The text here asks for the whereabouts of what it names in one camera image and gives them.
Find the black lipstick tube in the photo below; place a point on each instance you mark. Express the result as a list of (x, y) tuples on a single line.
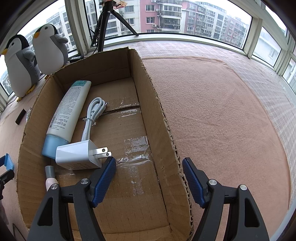
[(20, 116)]

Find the black tripod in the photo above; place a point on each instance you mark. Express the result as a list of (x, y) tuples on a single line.
[(108, 8)]

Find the small plush penguin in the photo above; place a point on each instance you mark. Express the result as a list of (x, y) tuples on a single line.
[(50, 49)]

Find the blue sanitizer bottle keychain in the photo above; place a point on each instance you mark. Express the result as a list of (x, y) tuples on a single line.
[(28, 114)]

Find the large plush penguin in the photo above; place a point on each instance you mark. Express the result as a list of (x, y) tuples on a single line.
[(22, 67)]

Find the black inline remote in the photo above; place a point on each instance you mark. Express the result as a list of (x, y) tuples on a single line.
[(76, 58)]

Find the brown cardboard box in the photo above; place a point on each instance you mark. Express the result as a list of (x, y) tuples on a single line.
[(147, 198)]

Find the white blue lotion tube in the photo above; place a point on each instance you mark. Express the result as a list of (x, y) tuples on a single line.
[(64, 120)]

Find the small pink white bottle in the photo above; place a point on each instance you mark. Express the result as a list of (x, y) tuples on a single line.
[(50, 177)]

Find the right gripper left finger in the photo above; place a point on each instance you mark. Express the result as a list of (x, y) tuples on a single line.
[(52, 219)]

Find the white USB charger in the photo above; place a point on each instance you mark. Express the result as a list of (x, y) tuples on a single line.
[(81, 155)]

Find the pink blanket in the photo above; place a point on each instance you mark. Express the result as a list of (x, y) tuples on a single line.
[(271, 192)]

